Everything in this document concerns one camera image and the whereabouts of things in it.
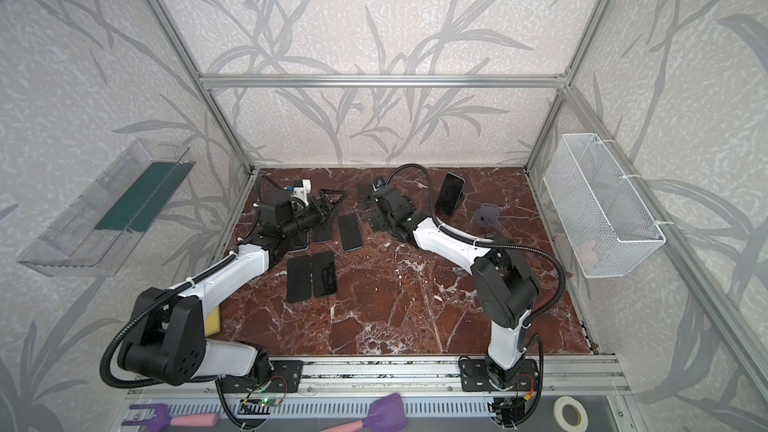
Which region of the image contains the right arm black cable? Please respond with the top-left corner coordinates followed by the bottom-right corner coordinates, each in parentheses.
top-left (383, 163), bottom-right (568, 421)

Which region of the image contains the clear plastic wall bin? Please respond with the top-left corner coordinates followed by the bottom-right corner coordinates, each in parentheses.
top-left (18, 139), bottom-right (195, 277)

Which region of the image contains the white wire mesh basket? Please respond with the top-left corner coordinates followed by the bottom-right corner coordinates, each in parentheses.
top-left (544, 133), bottom-right (666, 279)

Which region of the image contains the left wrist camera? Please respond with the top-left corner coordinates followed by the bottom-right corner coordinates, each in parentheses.
top-left (286, 179), bottom-right (312, 205)

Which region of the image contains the purple pink garden fork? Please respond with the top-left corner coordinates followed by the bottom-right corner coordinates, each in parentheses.
top-left (121, 403), bottom-right (220, 432)

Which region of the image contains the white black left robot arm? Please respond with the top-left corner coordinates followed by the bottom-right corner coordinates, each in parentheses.
top-left (99, 189), bottom-right (347, 389)

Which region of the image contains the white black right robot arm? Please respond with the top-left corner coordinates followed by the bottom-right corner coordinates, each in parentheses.
top-left (371, 184), bottom-right (540, 390)

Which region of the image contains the grey phone stand front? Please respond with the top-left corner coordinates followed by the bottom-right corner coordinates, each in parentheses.
top-left (489, 232), bottom-right (514, 249)

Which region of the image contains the yellow sponge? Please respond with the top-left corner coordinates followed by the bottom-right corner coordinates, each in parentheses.
top-left (204, 306), bottom-right (221, 337)

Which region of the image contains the purple grey phone stand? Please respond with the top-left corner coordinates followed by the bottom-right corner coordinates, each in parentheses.
top-left (472, 203), bottom-right (501, 229)

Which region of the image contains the purple pink spatula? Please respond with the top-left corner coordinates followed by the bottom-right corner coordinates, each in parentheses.
top-left (323, 393), bottom-right (407, 432)

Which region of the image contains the black phone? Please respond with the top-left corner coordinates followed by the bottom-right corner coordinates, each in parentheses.
top-left (310, 252), bottom-right (337, 298)
top-left (286, 255), bottom-right (312, 304)
top-left (337, 213), bottom-right (364, 252)
top-left (288, 235), bottom-right (309, 253)
top-left (435, 172), bottom-right (465, 216)
top-left (311, 219), bottom-right (334, 243)

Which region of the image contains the dark grey stand back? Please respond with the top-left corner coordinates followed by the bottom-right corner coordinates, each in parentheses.
top-left (356, 182), bottom-right (374, 205)

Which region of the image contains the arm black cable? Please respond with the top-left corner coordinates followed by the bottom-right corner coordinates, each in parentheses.
top-left (98, 173), bottom-right (283, 427)
top-left (383, 163), bottom-right (568, 421)

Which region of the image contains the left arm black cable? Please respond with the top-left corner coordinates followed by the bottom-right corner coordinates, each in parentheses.
top-left (98, 173), bottom-right (283, 427)

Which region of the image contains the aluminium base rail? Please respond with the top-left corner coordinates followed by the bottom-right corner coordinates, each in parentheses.
top-left (110, 355), bottom-right (645, 431)

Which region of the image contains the white tape roll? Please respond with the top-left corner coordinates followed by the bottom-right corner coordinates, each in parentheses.
top-left (553, 396), bottom-right (589, 432)

